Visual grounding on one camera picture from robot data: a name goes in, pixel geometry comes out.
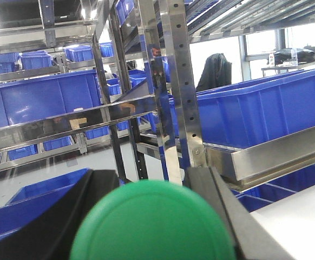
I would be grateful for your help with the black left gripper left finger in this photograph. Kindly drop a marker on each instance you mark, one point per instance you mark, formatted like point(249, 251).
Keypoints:
point(51, 234)

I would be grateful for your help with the blue bin left rack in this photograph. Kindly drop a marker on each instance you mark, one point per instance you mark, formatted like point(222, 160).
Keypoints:
point(32, 200)

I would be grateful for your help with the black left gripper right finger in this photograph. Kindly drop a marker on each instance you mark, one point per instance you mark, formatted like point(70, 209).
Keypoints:
point(250, 239)

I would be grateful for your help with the dark jacket on chair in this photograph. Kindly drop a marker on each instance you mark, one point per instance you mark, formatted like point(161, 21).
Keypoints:
point(217, 72)

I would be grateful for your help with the stainless steel left rack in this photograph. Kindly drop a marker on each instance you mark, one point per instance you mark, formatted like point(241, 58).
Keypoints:
point(21, 144)

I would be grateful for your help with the stainless steel shelf rack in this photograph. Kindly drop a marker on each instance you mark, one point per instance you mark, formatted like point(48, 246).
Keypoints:
point(244, 168)

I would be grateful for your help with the blue bin upper left shelf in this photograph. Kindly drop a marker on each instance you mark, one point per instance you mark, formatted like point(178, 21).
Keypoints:
point(37, 99)

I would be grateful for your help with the large blue bin on shelf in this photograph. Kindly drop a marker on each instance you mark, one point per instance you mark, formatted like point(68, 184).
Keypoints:
point(248, 116)

